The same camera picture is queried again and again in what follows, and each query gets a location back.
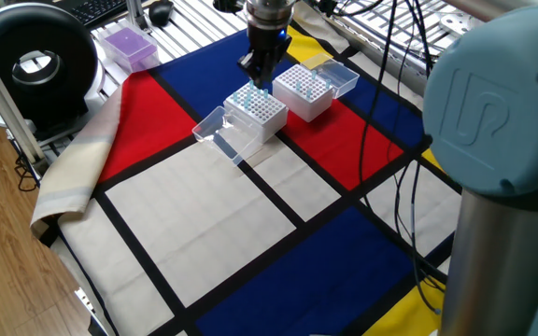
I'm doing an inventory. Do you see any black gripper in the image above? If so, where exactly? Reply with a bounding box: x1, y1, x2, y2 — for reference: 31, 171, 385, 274
237, 22, 293, 91

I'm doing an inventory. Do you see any white pipette tip box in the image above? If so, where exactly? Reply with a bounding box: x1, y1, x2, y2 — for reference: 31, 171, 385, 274
272, 58, 361, 123
191, 79, 290, 167

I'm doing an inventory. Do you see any black round object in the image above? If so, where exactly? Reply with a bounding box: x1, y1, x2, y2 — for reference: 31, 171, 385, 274
212, 0, 247, 14

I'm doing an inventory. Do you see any black computer mouse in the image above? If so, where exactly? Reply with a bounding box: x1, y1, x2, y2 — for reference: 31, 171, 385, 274
149, 0, 176, 28

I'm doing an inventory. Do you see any clear box purple tip rack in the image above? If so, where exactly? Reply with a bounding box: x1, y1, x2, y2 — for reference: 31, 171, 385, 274
97, 22, 162, 75

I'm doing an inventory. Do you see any colour block tablecloth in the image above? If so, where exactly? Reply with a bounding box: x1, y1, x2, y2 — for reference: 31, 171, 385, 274
51, 13, 466, 336

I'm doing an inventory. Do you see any black keyboard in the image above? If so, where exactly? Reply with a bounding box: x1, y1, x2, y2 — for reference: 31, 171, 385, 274
61, 0, 133, 27

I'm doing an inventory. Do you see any black round machine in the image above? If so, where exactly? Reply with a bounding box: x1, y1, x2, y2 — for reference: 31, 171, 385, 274
0, 2, 101, 132

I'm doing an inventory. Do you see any silver metal mounting plate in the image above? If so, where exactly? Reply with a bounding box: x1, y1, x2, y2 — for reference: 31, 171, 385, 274
439, 11, 485, 38

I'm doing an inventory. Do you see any aluminium profile frame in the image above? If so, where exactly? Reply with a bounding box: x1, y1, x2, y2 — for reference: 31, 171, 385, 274
0, 27, 50, 176

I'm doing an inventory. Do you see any thin black floor cable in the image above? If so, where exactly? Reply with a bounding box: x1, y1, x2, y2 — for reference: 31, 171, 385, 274
12, 151, 40, 193

